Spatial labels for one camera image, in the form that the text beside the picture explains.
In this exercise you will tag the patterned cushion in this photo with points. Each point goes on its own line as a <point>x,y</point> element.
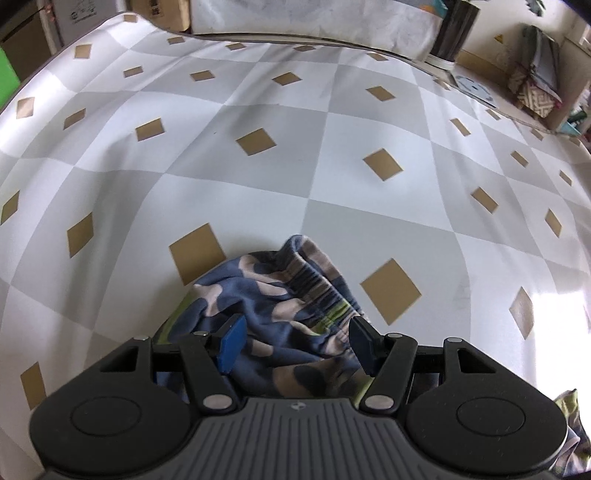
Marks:
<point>535,78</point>

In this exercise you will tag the grey white checked tablecloth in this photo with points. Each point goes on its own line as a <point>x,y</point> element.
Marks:
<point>277,184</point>

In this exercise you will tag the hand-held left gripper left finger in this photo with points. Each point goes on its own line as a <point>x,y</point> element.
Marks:
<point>231,342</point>

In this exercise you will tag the side table with white cloth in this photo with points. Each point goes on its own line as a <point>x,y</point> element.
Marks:
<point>323,21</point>

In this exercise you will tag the brown cardboard box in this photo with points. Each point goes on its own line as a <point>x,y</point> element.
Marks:
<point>161,14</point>

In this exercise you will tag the white round disc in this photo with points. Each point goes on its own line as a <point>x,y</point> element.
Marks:
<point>474,88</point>

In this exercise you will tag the green plastic chair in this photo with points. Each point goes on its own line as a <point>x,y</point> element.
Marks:
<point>8,78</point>

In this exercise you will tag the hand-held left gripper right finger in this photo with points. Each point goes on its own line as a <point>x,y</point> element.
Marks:
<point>364,345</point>

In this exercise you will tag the blue lettered pants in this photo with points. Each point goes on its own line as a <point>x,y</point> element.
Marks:
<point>286,314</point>

